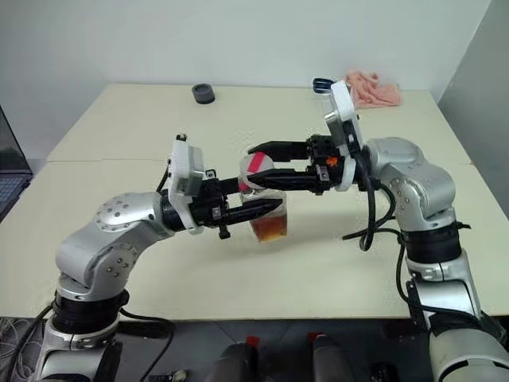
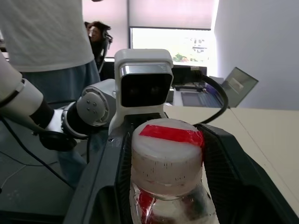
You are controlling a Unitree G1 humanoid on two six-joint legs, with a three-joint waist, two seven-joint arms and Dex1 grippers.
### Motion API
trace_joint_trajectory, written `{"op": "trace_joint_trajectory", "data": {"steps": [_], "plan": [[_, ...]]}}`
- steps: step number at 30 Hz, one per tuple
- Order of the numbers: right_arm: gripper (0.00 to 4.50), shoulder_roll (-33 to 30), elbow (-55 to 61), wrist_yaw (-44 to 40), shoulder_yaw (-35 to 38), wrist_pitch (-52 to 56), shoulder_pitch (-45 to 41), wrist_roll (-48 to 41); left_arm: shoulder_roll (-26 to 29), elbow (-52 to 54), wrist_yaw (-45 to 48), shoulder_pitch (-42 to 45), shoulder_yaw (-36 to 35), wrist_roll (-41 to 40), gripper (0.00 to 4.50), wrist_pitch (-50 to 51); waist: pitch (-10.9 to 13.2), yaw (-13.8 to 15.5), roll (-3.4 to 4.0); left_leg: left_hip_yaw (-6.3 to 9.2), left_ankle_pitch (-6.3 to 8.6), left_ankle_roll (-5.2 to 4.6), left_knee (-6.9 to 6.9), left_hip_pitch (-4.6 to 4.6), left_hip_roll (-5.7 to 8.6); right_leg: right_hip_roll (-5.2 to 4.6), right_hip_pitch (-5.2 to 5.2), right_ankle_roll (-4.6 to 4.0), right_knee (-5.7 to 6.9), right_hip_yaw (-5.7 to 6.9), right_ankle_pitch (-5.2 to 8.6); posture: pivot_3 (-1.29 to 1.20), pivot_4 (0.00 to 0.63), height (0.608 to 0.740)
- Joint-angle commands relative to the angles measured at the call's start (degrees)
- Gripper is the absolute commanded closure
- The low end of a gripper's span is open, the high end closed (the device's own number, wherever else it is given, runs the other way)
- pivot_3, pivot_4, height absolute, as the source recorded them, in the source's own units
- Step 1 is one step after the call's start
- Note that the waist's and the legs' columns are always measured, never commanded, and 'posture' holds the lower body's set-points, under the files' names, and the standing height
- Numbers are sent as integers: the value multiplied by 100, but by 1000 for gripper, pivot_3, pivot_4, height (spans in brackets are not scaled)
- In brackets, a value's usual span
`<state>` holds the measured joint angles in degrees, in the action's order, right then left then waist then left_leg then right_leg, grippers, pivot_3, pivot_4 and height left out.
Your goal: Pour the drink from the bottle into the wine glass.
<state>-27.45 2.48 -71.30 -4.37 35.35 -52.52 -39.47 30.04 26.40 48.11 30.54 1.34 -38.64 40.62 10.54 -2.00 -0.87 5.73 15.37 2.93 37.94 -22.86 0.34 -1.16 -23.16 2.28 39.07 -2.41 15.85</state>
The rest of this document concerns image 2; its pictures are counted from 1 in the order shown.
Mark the black equipment box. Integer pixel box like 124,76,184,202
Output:
171,64,208,92

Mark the open grey laptop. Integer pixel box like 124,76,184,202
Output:
180,67,259,109

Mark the grey roller window blind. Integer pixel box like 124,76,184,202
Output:
81,0,220,31

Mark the bright window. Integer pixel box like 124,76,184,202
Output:
129,27,216,69

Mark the black left wrist camera cable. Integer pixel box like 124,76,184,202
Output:
190,66,229,125

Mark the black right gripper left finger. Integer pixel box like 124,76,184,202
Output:
63,126,134,224

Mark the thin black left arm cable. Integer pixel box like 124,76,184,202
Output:
0,115,78,190

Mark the person in white shirt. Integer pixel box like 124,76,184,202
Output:
0,0,102,189

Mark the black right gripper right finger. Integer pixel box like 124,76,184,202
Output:
195,123,299,224

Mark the seated dark-haired person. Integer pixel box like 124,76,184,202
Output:
84,20,113,70

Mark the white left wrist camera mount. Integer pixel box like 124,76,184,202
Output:
108,48,174,136

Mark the white bottle cap red tape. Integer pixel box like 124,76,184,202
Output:
130,118,206,188

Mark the clear plastic drink bottle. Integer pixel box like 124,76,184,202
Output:
128,179,219,224

